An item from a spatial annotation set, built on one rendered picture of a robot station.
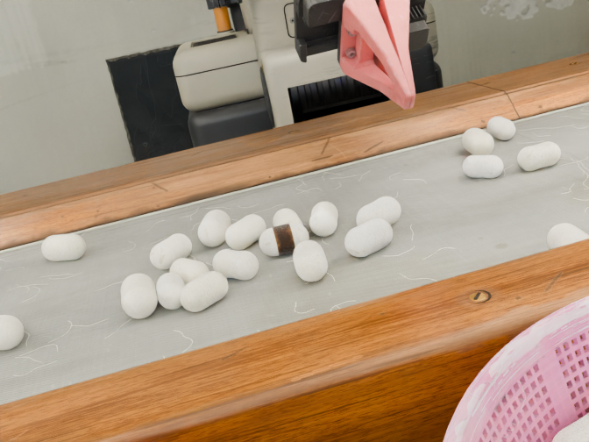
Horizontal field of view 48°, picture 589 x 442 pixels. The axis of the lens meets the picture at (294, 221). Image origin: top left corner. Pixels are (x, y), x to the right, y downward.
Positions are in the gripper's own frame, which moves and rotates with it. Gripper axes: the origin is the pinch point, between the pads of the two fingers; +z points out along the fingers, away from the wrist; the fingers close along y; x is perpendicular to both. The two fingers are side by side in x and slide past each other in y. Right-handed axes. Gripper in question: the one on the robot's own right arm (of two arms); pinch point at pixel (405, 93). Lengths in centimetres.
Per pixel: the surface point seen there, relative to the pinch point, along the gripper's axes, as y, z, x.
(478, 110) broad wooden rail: 12.8, -8.3, 15.9
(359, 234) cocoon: -6.3, 8.6, 1.5
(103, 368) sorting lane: -22.4, 13.0, -0.1
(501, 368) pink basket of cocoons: -6.3, 21.7, -10.6
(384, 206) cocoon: -3.4, 5.9, 3.7
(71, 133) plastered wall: -54, -144, 156
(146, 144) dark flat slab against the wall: -29, -134, 160
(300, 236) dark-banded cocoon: -9.5, 6.2, 4.0
